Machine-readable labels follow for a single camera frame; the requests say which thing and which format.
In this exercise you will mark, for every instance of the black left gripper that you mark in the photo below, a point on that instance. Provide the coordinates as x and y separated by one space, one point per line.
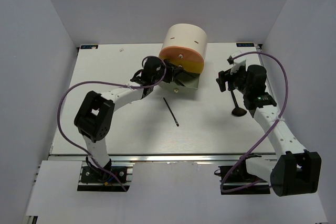
170 72

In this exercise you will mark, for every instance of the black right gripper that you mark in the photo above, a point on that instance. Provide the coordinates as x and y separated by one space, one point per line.
225 76

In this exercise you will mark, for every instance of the black powder brush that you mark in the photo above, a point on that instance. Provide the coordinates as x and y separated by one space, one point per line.
179 82

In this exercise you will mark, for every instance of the grey green organizer drawer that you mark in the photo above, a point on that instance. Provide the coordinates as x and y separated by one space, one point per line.
184 83

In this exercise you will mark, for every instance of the yellow organizer drawer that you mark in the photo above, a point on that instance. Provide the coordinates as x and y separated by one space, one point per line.
188 65

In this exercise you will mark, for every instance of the orange organizer drawer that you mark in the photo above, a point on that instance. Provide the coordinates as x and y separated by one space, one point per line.
184 53

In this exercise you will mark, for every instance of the black fan makeup brush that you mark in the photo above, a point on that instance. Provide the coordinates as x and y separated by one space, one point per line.
237 110

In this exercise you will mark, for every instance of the cream cylindrical makeup organizer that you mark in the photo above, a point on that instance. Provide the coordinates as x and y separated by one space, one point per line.
186 36

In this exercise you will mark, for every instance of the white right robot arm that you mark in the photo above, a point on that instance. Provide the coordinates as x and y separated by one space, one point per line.
296 170

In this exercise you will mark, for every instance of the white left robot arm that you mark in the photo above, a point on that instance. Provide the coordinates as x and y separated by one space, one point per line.
94 117

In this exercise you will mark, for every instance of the blue right corner label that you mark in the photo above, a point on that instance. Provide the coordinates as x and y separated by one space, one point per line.
245 44

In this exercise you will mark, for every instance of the blue corner label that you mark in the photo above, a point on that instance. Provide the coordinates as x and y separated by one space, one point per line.
245 44
86 47

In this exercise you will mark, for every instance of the thin black mascara wand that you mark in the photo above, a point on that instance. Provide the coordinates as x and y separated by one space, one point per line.
171 112

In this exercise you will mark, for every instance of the blue left corner label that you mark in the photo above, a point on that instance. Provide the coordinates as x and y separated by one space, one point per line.
86 47

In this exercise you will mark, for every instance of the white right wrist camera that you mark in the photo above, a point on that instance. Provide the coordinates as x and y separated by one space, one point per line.
236 63

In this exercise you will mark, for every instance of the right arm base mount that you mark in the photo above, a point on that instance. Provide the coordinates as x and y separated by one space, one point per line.
239 178

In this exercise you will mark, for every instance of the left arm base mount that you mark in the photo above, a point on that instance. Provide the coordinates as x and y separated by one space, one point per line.
93 179

